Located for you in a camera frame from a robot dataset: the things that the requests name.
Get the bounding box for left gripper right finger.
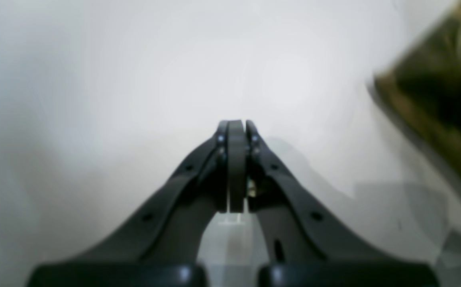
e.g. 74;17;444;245
237;120;439;287

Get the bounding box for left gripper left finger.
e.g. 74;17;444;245
27;120;237;287

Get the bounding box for camouflage t-shirt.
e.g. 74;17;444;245
374;2;461;178

